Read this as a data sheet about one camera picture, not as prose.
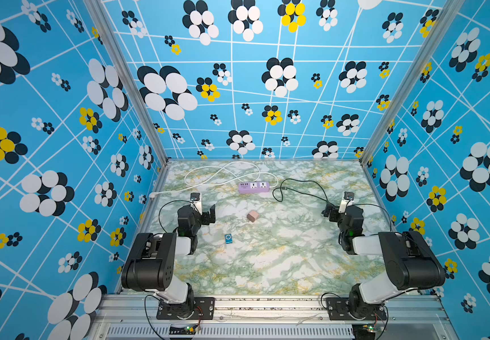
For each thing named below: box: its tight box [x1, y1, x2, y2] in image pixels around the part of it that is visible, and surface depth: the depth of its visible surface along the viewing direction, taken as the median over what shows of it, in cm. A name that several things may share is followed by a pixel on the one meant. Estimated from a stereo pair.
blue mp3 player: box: [224, 233, 233, 245], surface depth 93 cm
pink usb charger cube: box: [246, 210, 260, 223], surface depth 98 cm
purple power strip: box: [237, 181, 271, 195], surface depth 107 cm
